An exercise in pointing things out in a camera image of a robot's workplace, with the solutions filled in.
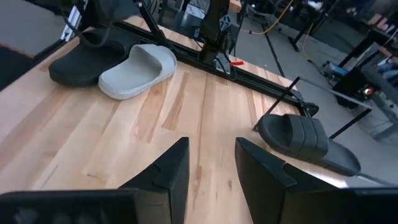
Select yellow cable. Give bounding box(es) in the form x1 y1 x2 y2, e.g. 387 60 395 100
241 0 295 35

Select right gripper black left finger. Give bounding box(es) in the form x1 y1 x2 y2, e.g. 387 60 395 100
119 136 191 224

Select black aluminium rig frame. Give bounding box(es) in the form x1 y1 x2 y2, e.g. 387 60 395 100
30 0 320 118

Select grey slide sandal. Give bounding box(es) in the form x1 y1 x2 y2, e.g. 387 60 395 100
98 43 178 101

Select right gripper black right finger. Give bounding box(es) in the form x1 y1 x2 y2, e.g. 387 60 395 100
234 137 355 224

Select black slide sandal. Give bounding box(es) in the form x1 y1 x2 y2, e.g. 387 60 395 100
257 113 362 177
48 27 141 88

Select black box red button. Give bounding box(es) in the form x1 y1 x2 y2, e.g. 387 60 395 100
331 67 377 110

